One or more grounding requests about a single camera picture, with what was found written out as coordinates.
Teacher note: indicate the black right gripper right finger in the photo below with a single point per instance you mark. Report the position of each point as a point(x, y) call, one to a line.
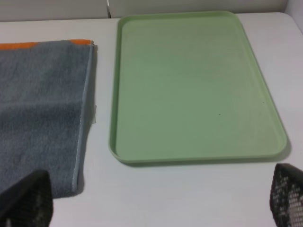
point(286, 196)

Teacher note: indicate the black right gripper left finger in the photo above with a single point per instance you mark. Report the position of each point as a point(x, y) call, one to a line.
point(28, 203)

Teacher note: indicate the grey towel with orange pattern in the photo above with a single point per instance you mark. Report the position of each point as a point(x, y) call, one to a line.
point(46, 109)

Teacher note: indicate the light green plastic tray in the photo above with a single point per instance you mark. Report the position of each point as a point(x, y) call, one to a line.
point(187, 87)

